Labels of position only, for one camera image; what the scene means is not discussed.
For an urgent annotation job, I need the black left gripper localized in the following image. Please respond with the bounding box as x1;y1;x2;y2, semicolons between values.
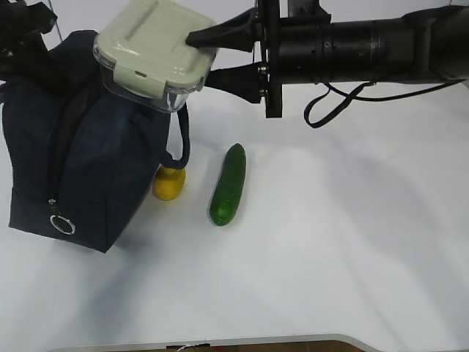
1;1;70;95

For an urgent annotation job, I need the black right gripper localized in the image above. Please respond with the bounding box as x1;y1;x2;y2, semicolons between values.
185;1;332;118

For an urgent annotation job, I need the dark blue lunch bag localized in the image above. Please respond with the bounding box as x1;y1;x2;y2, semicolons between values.
1;30;191;252

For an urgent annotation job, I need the glass container with green lid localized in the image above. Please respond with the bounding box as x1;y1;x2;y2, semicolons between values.
93;1;217;113

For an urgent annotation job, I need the green cucumber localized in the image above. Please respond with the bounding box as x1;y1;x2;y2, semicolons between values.
209;143;247;227

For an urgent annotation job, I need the yellow lemon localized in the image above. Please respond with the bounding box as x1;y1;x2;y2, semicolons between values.
152;166;186;201

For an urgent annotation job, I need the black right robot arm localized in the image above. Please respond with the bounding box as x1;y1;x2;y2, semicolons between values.
186;1;468;120

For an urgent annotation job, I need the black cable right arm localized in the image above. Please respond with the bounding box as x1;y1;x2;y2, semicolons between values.
304;81;459;129

